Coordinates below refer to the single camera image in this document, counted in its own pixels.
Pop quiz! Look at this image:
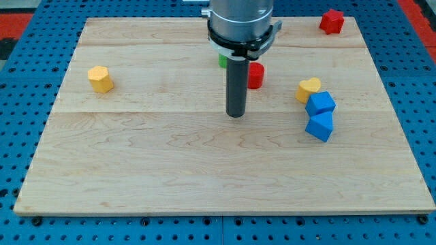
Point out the red star block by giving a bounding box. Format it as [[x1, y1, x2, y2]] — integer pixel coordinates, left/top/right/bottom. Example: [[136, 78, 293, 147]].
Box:
[[319, 9, 345, 35]]

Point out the blue triangle block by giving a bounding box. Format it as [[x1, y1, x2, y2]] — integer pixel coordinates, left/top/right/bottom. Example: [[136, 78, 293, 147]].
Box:
[[305, 112, 334, 142]]

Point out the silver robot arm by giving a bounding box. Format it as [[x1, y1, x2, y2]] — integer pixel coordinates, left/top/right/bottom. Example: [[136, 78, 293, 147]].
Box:
[[207, 0, 282, 118]]

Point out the yellow heart block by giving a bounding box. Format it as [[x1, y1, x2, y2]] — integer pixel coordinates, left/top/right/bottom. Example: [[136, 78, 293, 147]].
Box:
[[295, 77, 322, 103]]

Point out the red cylinder block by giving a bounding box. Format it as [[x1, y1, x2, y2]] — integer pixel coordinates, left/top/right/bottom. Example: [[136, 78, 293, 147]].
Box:
[[247, 62, 265, 89]]

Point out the wooden board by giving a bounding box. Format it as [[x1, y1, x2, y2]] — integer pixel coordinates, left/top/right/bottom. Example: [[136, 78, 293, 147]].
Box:
[[14, 17, 435, 216]]

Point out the blue cube block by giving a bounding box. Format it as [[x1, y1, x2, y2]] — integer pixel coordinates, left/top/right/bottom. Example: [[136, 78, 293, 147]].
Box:
[[305, 91, 337, 116]]

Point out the black clamp ring mount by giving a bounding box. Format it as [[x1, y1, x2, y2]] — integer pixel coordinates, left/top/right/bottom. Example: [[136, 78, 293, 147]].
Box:
[[207, 20, 283, 61]]

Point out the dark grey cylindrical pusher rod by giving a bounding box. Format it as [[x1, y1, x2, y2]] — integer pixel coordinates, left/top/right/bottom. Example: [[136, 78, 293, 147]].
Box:
[[225, 58, 249, 118]]

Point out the yellow hexagon block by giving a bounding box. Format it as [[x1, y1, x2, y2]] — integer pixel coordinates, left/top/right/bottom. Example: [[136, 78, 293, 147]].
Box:
[[87, 66, 114, 93]]

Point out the green block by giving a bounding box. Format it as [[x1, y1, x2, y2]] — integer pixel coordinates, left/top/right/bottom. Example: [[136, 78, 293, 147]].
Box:
[[218, 54, 227, 69]]

